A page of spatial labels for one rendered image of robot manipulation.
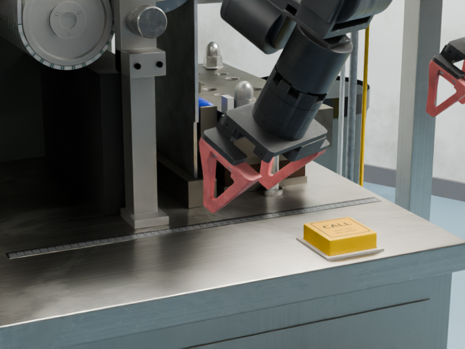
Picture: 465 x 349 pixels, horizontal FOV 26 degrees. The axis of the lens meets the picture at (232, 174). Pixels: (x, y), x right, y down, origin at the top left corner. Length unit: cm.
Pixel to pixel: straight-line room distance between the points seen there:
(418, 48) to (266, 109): 126
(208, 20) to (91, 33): 364
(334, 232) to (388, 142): 327
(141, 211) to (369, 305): 33
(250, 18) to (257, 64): 389
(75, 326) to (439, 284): 51
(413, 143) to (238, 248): 101
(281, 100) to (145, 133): 44
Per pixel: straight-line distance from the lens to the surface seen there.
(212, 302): 118
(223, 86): 161
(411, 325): 137
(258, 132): 95
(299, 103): 94
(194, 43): 140
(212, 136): 95
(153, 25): 128
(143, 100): 134
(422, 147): 225
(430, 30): 220
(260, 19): 95
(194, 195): 143
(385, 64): 448
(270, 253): 127
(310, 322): 129
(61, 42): 134
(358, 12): 89
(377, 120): 454
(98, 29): 136
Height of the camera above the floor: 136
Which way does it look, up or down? 17 degrees down
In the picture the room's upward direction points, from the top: straight up
